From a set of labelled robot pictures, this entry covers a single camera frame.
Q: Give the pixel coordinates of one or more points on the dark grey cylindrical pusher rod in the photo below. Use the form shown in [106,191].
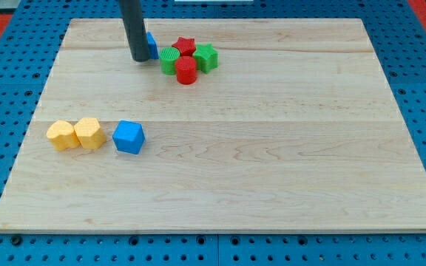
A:
[132,17]

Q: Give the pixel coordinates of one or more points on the blue triangle block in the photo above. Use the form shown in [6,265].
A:
[153,48]

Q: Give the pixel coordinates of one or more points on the red star block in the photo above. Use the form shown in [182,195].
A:
[185,46]

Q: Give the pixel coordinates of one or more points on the green star block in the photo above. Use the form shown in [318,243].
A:
[206,57]

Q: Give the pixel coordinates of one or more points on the green cylinder block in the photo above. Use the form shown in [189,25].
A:
[168,57]

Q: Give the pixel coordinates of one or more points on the red cylinder block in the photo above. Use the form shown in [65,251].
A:
[186,70]

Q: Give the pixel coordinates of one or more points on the blue cube block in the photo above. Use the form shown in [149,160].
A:
[128,137]

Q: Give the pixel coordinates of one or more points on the yellow pentagon block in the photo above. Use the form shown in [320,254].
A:
[90,133]

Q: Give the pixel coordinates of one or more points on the yellow heart block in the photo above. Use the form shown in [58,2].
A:
[62,135]

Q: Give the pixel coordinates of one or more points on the wooden board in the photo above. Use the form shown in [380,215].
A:
[297,131]

